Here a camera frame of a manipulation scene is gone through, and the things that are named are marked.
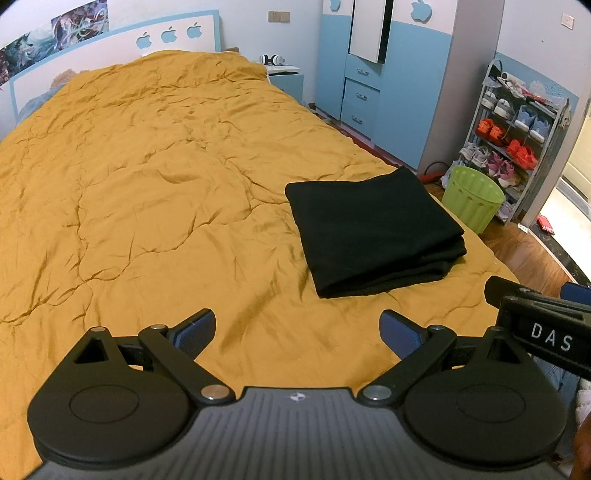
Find green trash bin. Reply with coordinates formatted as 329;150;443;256
442;165;507;234

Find blue nightstand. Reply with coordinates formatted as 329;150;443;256
264;65;305;106

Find blue white wardrobe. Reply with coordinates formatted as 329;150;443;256
316;0;507;172

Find yellow blanket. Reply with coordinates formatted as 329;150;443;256
0;50;520;480

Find grey shoe rack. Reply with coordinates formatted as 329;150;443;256
456;58;574;226

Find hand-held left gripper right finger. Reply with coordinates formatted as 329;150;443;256
357;309;532;408

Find white blue bed headboard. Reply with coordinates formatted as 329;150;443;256
9;10;222;125

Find rows of shoes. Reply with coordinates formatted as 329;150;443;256
459;69;568;219

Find black pants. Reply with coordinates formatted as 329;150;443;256
285;166;468;300

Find white plastic bag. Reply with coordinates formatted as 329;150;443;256
440;161;459;191

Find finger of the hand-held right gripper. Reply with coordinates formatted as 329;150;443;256
560;282;591;307
484;275;585;320

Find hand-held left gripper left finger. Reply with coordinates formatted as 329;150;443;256
58;308;234;408

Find blue printed pillow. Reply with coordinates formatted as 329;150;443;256
17;68;89;118

